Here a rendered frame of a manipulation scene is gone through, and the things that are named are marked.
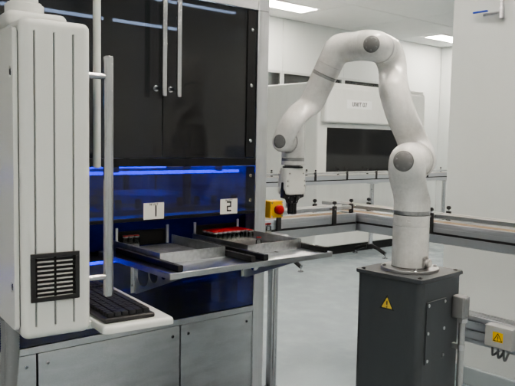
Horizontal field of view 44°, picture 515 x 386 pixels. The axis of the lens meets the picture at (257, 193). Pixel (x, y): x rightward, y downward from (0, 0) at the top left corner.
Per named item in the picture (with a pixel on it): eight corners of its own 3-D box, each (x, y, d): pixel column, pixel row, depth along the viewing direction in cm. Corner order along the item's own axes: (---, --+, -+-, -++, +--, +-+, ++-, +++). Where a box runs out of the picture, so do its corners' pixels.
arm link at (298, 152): (297, 158, 228) (308, 158, 236) (298, 121, 227) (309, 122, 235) (276, 158, 232) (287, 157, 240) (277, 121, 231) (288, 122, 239)
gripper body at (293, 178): (296, 163, 241) (295, 193, 241) (275, 163, 234) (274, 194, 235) (309, 164, 235) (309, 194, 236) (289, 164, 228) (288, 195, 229)
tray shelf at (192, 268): (97, 256, 228) (97, 250, 228) (250, 240, 273) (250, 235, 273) (169, 279, 192) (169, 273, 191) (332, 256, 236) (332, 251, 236)
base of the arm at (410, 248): (449, 269, 216) (451, 214, 214) (418, 277, 202) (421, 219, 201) (401, 261, 229) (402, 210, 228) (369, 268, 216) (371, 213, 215)
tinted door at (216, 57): (162, 158, 235) (162, -7, 230) (253, 158, 262) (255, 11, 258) (162, 158, 234) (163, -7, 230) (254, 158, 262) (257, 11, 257)
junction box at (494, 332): (483, 345, 266) (484, 323, 266) (490, 342, 269) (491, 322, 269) (510, 352, 257) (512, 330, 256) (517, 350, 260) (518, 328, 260)
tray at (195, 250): (110, 249, 231) (110, 240, 231) (172, 243, 248) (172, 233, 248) (159, 264, 205) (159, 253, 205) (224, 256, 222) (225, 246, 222)
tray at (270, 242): (191, 242, 251) (192, 233, 251) (244, 237, 268) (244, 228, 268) (247, 254, 225) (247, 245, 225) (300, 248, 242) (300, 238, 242)
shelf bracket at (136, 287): (130, 293, 229) (130, 257, 228) (137, 292, 230) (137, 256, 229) (182, 313, 203) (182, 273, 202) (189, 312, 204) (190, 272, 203)
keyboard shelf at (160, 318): (23, 302, 194) (22, 294, 193) (111, 292, 209) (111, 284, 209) (72, 342, 157) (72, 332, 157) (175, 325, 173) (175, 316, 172)
